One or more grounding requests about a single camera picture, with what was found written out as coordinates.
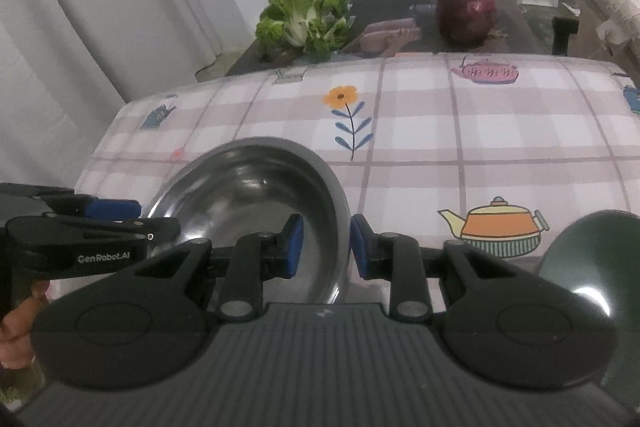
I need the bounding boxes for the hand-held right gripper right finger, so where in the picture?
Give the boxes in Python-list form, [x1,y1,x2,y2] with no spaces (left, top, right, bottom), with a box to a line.
[350,214,521,321]

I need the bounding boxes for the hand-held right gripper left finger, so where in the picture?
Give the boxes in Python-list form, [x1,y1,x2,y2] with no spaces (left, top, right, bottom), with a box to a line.
[134,213,305,323]

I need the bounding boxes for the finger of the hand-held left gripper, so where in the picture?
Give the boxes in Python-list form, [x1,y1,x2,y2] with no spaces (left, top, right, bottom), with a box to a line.
[31,190,143,223]
[7,216,181,244]

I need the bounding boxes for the dark green ceramic bowl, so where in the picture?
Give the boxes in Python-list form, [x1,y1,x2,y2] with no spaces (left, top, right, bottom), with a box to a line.
[539,211,640,408]

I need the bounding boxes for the person's left hand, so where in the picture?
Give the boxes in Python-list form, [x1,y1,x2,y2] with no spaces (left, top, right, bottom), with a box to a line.
[0,283,49,370]

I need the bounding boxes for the plaid printed tablecloth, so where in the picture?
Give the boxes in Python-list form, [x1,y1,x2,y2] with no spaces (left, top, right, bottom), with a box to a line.
[75,52,640,314]

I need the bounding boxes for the white curtain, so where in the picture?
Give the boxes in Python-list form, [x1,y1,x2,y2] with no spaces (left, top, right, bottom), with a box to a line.
[0,0,251,188]

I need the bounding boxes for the pink ribbed slab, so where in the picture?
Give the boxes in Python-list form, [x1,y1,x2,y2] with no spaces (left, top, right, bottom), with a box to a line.
[359,29,422,54]
[366,18,419,34]

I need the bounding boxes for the green leafy lettuce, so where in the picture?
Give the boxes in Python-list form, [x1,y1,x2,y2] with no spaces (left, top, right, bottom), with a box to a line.
[256,0,354,58]

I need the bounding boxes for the purple onion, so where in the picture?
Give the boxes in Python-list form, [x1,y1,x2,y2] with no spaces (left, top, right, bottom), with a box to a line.
[436,0,499,46]

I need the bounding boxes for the dark side table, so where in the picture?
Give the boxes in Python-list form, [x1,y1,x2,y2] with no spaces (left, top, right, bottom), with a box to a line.
[227,0,582,76]

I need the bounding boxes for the black box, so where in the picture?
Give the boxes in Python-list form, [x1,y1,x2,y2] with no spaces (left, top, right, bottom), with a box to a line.
[552,17,581,56]

